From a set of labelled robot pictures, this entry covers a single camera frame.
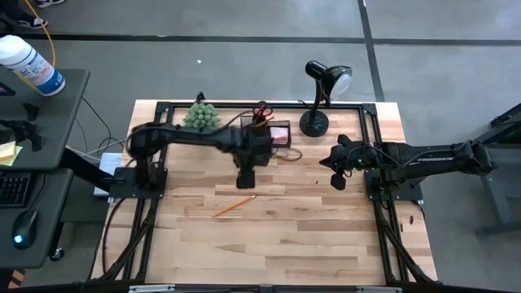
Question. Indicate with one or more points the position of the silver metal bracket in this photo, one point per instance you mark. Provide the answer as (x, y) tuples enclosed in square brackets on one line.
[(150, 288), (378, 289)]

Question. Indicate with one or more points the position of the black computer mouse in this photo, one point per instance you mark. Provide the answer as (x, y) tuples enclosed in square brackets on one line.
[(25, 228)]

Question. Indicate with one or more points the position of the yellow sticky note pad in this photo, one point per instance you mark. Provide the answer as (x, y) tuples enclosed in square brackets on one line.
[(8, 154)]

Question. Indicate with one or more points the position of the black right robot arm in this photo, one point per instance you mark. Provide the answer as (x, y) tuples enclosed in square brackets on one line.
[(439, 158)]

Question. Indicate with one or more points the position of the dark grey metal cart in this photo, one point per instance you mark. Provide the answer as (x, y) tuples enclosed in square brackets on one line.
[(504, 195)]

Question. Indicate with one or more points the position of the dark tablet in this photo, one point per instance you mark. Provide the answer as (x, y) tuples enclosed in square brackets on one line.
[(6, 89)]

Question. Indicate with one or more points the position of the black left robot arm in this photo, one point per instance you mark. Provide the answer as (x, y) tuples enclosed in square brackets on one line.
[(191, 140)]

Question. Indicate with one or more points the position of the green artificial potted plant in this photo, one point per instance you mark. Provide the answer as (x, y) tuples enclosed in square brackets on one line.
[(201, 116)]

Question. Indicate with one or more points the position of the black aluminium table frame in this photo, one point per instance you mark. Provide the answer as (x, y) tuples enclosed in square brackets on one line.
[(325, 105)]

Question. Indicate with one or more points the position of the yellow wooden pencil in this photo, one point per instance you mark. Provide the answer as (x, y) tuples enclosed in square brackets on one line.
[(234, 206), (266, 121)]

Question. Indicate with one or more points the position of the small black clamp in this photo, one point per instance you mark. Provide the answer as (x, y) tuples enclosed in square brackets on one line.
[(31, 112)]

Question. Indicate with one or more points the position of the pink white sticky note pad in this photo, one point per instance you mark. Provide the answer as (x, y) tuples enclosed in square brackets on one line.
[(279, 135)]

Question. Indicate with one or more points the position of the white power box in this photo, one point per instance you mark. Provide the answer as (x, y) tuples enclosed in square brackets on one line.
[(110, 163)]

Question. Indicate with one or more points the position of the black mesh desk organizer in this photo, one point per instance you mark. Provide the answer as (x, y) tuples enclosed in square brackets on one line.
[(290, 136)]

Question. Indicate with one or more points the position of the black keyboard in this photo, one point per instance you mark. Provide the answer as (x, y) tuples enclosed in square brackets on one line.
[(14, 189)]

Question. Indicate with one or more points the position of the black gooseneck desk lamp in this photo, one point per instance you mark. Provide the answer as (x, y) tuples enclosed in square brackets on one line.
[(313, 123)]

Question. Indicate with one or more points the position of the black computer desk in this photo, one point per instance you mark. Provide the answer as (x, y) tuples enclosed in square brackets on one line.
[(53, 122)]

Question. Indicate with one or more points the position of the white disinfectant wipes canister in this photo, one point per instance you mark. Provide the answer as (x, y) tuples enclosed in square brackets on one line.
[(28, 65)]

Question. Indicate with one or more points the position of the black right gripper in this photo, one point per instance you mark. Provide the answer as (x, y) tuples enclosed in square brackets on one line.
[(364, 156)]

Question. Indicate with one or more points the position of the person's shoe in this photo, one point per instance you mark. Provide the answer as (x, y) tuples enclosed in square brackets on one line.
[(32, 23), (49, 2)]

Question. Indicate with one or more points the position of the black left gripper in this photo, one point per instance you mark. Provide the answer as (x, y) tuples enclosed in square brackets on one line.
[(252, 148)]

